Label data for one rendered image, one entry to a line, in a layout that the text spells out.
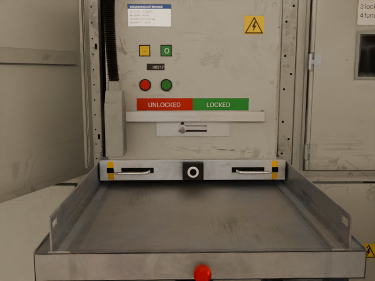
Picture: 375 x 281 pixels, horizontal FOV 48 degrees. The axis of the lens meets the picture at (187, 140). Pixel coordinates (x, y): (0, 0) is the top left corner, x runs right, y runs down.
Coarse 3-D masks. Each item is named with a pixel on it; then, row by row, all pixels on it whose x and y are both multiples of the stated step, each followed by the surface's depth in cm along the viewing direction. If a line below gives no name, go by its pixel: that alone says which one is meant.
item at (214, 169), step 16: (112, 160) 121; (128, 160) 121; (144, 160) 122; (160, 160) 122; (176, 160) 122; (192, 160) 122; (208, 160) 122; (224, 160) 122; (240, 160) 122; (256, 160) 122; (272, 160) 122; (128, 176) 122; (144, 176) 122; (160, 176) 122; (176, 176) 122; (208, 176) 123; (224, 176) 123; (240, 176) 123; (256, 176) 123
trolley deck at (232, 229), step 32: (128, 192) 117; (160, 192) 117; (192, 192) 117; (224, 192) 117; (256, 192) 117; (96, 224) 92; (128, 224) 92; (160, 224) 92; (192, 224) 92; (224, 224) 92; (256, 224) 92; (288, 224) 92; (64, 256) 78; (96, 256) 78; (128, 256) 78; (160, 256) 78; (192, 256) 78; (224, 256) 78; (256, 256) 78; (288, 256) 79; (320, 256) 79; (352, 256) 79
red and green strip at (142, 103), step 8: (144, 104) 120; (152, 104) 120; (160, 104) 120; (168, 104) 120; (176, 104) 120; (184, 104) 120; (192, 104) 120; (200, 104) 120; (208, 104) 120; (216, 104) 120; (224, 104) 120; (232, 104) 120; (240, 104) 121; (248, 104) 121
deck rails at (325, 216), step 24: (96, 168) 119; (288, 168) 122; (72, 192) 92; (96, 192) 115; (288, 192) 115; (312, 192) 100; (72, 216) 92; (312, 216) 96; (336, 216) 85; (72, 240) 82; (336, 240) 82
